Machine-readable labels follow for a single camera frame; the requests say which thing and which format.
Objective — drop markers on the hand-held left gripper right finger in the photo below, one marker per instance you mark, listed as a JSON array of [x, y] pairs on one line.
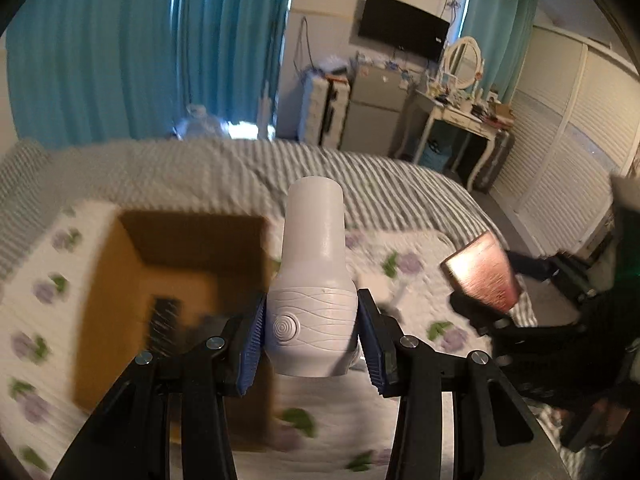
[[374, 355]]

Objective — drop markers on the dark suitcase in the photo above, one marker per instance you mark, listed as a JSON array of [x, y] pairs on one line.
[[495, 162]]

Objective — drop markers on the grey striped bed sheet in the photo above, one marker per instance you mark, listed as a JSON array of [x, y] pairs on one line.
[[200, 170]]

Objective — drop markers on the white vanity table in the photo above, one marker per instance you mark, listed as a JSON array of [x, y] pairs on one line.
[[450, 112]]

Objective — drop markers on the white louvered wardrobe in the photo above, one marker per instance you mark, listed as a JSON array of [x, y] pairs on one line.
[[565, 150]]

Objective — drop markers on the black wall television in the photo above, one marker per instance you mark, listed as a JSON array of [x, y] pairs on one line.
[[402, 25]]

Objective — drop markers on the clear plastic bag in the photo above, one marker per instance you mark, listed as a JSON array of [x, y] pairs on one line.
[[200, 122]]

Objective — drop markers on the white hair dryer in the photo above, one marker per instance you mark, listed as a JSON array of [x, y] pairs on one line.
[[312, 280]]

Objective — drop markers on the grey mini fridge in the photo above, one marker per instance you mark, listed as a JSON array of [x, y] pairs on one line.
[[375, 105]]

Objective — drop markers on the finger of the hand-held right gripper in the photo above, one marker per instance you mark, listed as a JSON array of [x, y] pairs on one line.
[[530, 266], [477, 315]]

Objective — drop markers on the wide teal curtain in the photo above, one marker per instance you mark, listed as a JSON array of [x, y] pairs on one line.
[[125, 50]]

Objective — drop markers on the white foam box stack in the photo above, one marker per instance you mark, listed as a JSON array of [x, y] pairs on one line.
[[317, 110]]

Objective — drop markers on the black comb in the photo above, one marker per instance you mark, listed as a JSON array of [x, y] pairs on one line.
[[162, 325]]

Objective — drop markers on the white floral blanket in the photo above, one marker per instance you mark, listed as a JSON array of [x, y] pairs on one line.
[[415, 280]]

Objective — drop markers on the white oval vanity mirror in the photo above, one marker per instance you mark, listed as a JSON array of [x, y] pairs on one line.
[[462, 64]]

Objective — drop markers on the blue bin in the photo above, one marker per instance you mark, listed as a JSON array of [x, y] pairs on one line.
[[436, 152]]

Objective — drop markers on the narrow teal curtain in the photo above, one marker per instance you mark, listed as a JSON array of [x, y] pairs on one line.
[[505, 25]]

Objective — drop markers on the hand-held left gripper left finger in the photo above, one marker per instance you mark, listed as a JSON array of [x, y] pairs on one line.
[[252, 350]]

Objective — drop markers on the brown cardboard box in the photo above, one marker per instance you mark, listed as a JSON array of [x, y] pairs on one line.
[[125, 310]]

